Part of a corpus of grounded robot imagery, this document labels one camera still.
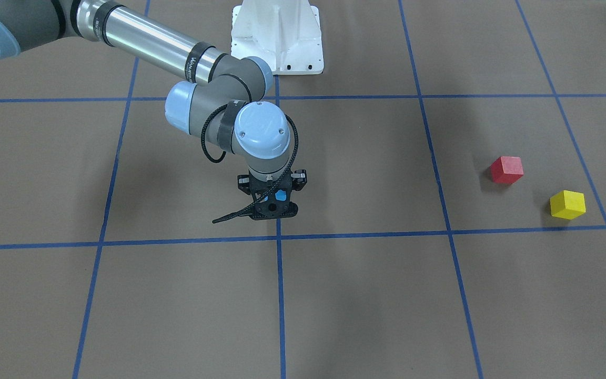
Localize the red wooden block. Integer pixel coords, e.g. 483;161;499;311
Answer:
490;156;524;185

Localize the blue wooden block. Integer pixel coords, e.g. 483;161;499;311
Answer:
261;189;288;203

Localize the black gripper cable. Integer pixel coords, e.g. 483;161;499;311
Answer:
200;103;299;225

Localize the yellow wooden block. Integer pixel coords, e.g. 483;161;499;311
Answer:
549;190;587;220

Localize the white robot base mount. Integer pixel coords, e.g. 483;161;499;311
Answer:
230;1;325;75

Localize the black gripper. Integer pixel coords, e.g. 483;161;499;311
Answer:
237;169;307;221

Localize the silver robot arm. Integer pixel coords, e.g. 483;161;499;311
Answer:
0;1;307;223

